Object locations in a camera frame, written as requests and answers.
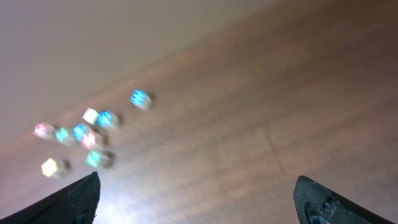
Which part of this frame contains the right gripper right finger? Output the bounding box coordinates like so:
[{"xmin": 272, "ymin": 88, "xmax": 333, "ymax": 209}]
[{"xmin": 293, "ymin": 175, "xmax": 394, "ymax": 224}]

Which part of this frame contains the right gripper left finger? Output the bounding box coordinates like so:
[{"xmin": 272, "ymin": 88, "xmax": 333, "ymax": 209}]
[{"xmin": 1, "ymin": 172, "xmax": 101, "ymax": 224}]

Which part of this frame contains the yellow top block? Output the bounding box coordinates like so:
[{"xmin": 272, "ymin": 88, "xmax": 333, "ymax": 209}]
[{"xmin": 41, "ymin": 158, "xmax": 67, "ymax": 179}]

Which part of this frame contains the green N letter block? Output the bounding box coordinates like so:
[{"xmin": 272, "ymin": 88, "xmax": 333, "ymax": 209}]
[{"xmin": 85, "ymin": 150, "xmax": 113, "ymax": 168}]

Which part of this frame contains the red I letter block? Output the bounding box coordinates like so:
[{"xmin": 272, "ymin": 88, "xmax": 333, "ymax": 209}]
[{"xmin": 81, "ymin": 131, "xmax": 103, "ymax": 150}]

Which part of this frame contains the green Z letter block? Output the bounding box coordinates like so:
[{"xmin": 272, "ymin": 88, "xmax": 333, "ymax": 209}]
[{"xmin": 55, "ymin": 126, "xmax": 75, "ymax": 146}]

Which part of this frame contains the red Y letter block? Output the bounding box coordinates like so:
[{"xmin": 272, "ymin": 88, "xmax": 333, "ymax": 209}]
[{"xmin": 33, "ymin": 122, "xmax": 55, "ymax": 140}]

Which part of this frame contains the blue D letter block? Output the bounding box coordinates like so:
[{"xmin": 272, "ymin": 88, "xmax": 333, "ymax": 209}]
[{"xmin": 95, "ymin": 111, "xmax": 119, "ymax": 129}]

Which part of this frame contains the white and green block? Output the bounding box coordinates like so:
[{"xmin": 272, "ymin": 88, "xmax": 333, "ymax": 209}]
[{"xmin": 82, "ymin": 108, "xmax": 99, "ymax": 125}]

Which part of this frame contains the blue picture block far right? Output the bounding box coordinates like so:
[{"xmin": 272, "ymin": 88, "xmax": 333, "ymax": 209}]
[{"xmin": 130, "ymin": 90, "xmax": 152, "ymax": 111}]

